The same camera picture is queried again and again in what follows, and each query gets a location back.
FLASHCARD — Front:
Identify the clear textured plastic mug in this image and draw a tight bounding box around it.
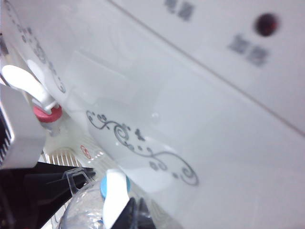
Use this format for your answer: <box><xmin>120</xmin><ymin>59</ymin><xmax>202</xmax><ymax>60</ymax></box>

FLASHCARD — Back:
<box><xmin>56</xmin><ymin>168</ymin><xmax>182</xmax><ymax>229</ymax></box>

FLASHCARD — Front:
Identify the red hot water tap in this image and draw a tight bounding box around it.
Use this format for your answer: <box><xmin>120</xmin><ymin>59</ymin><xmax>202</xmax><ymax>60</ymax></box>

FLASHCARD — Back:
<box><xmin>1</xmin><ymin>64</ymin><xmax>63</xmax><ymax>138</ymax></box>

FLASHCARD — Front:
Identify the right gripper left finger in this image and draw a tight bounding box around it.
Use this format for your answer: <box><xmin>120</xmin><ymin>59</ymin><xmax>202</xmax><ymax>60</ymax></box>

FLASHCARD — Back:
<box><xmin>112</xmin><ymin>198</ymin><xmax>139</xmax><ymax>229</ymax></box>

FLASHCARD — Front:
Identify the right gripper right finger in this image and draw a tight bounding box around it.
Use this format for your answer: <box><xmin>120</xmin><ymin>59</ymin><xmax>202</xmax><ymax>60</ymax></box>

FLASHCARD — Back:
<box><xmin>138</xmin><ymin>198</ymin><xmax>157</xmax><ymax>229</ymax></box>

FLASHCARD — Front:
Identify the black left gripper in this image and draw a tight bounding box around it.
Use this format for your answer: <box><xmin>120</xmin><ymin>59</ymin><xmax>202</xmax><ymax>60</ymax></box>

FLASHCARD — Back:
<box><xmin>0</xmin><ymin>167</ymin><xmax>96</xmax><ymax>229</ymax></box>

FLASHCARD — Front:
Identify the red round seal sticker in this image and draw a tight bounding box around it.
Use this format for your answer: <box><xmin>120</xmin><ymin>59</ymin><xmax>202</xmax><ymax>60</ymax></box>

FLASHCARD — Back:
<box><xmin>80</xmin><ymin>144</ymin><xmax>92</xmax><ymax>161</ymax></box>

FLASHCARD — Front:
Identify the blue cold water tap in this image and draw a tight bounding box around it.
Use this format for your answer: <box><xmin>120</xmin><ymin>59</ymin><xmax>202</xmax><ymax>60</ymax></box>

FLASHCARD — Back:
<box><xmin>100</xmin><ymin>168</ymin><xmax>131</xmax><ymax>227</ymax></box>

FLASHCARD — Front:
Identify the white water dispenser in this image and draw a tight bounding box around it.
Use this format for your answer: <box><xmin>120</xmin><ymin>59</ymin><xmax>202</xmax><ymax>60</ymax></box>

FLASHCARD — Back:
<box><xmin>0</xmin><ymin>0</ymin><xmax>305</xmax><ymax>229</ymax></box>

